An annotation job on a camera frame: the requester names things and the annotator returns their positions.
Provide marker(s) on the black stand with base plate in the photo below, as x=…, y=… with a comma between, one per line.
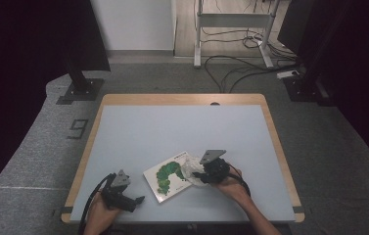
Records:
x=84, y=91
x=299, y=91

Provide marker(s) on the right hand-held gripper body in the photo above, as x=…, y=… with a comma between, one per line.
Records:
x=218, y=171

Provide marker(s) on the light blue table mat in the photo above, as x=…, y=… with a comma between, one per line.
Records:
x=188, y=124

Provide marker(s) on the person's left hand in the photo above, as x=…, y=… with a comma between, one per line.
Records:
x=100, y=213

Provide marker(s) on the person's right hand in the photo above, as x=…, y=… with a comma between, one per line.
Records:
x=234, y=187

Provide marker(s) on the white desk frame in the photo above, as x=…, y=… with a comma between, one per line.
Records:
x=231, y=20

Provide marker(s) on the caterpillar picture book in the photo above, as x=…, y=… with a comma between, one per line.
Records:
x=165, y=179

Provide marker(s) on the dark tape strip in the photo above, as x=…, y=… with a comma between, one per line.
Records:
x=67, y=210
x=298, y=210

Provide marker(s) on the white power strip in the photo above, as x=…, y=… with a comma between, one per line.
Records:
x=286, y=74

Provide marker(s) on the wooden table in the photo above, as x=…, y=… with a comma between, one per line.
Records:
x=172, y=99

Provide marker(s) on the dark curtain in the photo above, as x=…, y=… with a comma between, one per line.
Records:
x=361, y=65
x=25, y=49

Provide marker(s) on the black tape floor marking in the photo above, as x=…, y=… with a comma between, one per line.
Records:
x=80, y=120

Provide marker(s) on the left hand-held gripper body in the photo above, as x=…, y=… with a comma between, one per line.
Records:
x=116, y=194

